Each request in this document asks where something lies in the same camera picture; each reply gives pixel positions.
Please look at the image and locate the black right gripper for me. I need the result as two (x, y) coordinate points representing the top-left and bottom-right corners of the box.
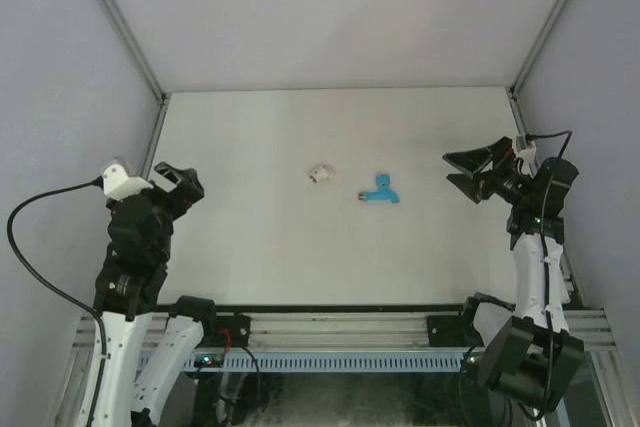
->
(445, 136), (535, 207)

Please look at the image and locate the blue water faucet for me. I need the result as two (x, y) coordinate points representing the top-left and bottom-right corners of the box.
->
(357, 174), (400, 204)

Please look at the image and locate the white pipe elbow fitting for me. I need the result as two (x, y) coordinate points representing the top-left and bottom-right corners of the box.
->
(308, 164), (335, 184)

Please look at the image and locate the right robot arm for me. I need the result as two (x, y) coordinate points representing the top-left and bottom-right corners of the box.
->
(443, 134), (585, 420)

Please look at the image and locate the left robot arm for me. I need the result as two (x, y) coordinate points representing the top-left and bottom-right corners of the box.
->
(75, 162), (219, 426)

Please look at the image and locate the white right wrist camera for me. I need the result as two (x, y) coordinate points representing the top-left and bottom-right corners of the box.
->
(514, 134), (537, 162)

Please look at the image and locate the black left camera cable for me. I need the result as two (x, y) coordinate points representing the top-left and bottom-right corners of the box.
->
(7, 179), (107, 423)

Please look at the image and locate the black camera cable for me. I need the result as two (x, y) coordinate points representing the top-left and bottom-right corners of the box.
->
(529, 130), (574, 421)
(7, 179), (107, 423)

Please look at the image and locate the black right camera cable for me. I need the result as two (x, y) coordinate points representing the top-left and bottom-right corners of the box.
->
(529, 130), (574, 421)

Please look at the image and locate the aluminium front rail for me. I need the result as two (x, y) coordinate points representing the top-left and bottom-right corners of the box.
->
(72, 308), (616, 352)

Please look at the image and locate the blue slotted cable duct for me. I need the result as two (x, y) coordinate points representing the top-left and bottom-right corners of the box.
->
(182, 351), (463, 373)

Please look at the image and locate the left aluminium frame post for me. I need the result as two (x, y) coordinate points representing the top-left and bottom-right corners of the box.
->
(67, 0), (166, 101)

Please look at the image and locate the aluminium frame post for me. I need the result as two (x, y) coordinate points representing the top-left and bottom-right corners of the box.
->
(67, 0), (166, 101)
(508, 0), (571, 97)

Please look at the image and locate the right aluminium frame post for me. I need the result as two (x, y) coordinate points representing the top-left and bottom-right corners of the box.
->
(508, 0), (571, 97)

